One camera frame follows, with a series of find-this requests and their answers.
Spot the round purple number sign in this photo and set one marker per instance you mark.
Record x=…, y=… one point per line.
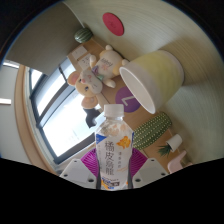
x=128, y=100

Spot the tall green cactus decoration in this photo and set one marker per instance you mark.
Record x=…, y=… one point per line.
x=151, y=131

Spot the ceiling lights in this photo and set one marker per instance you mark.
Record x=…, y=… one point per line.
x=5, y=101

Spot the small round green cactus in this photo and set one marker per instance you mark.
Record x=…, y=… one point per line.
x=83, y=35

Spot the white wall socket plate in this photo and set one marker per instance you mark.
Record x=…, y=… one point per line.
x=79, y=53

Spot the grey-green desk partition panel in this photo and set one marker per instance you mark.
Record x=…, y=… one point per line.
x=43, y=43

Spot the flat round red coaster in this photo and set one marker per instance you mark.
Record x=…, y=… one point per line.
x=113, y=24

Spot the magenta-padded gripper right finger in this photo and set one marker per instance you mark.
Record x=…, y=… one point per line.
x=150, y=171

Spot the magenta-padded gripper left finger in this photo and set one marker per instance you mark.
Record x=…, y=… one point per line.
x=78, y=171

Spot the pale yellow paper cup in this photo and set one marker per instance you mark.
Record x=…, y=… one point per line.
x=160, y=73

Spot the clear plastic drink bottle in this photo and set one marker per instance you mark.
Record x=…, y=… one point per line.
x=113, y=150

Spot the beige plush mouse toy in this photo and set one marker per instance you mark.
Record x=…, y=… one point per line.
x=91, y=81

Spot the small plant in white pot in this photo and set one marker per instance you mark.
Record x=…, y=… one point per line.
x=173, y=142

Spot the dark-framed window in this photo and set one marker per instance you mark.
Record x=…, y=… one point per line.
x=63, y=120

